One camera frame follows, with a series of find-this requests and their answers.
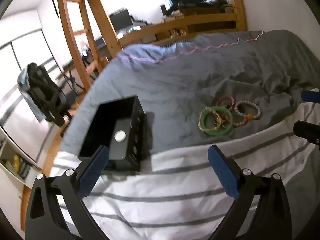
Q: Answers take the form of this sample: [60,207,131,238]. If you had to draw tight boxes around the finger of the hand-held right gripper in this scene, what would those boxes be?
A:
[301,89,320,103]
[293,120,320,146]

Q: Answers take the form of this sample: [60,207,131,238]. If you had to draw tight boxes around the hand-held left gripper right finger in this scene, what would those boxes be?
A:
[207,144,293,240]

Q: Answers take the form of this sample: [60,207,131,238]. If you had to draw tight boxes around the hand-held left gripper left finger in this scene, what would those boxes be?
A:
[24,145,110,240]

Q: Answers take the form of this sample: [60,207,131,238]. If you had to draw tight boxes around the green jade bangle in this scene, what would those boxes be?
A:
[201,106,235,136]

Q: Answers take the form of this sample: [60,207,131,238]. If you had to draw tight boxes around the pale green beaded bracelet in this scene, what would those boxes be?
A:
[198,106,233,133]

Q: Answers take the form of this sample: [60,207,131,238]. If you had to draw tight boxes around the metallic dangle earring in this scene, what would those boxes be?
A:
[212,111,232,128]

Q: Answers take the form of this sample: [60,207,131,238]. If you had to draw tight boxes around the white pearl bracelet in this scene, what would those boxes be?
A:
[234,100,262,120]

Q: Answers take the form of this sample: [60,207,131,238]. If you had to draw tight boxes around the black jewelry box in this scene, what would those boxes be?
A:
[78,95,154,172]

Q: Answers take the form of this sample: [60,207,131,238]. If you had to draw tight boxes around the white striped blanket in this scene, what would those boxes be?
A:
[50,100,320,240]

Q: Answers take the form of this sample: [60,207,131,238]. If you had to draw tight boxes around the black office chair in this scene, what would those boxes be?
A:
[17,62,75,128]

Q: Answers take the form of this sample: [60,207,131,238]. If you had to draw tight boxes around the grey blue duvet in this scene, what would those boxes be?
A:
[60,29,320,155]

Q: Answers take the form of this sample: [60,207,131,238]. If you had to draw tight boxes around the light blue cloth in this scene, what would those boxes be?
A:
[17,69,42,122]

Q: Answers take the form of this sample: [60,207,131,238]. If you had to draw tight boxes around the wooden ladder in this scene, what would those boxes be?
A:
[56,0,103,92]

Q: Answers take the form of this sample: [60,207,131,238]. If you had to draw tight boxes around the wooden dresser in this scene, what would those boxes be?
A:
[179,6,237,18]

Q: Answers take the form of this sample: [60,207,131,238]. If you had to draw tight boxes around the black computer monitor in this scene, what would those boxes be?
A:
[109,8,132,31]

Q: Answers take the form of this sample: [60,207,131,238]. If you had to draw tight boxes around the pile of dark clothes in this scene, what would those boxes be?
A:
[165,0,228,17]

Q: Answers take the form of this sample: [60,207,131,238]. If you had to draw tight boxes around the wooden bunk bed frame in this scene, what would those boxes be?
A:
[82,0,248,90]

